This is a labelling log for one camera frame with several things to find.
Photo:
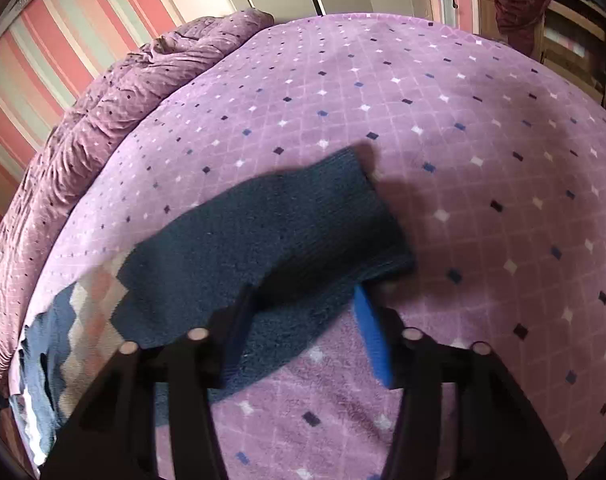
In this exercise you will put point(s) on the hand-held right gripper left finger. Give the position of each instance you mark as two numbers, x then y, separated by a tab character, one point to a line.
231	322

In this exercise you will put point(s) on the navy knit argyle sweater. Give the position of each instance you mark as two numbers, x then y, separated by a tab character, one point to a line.
283	220

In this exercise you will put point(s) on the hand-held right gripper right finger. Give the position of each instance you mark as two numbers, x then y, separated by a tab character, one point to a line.
373	340

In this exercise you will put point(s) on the purple diamond-print bed sheet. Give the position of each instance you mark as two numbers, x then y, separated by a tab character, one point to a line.
483	135

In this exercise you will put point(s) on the wooden shelf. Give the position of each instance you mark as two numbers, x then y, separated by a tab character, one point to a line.
578	35

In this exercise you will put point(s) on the folded purple diamond-print quilt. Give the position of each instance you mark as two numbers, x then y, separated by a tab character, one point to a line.
108	110

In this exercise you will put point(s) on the dark red hanging cloth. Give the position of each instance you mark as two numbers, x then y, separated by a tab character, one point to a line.
515	0

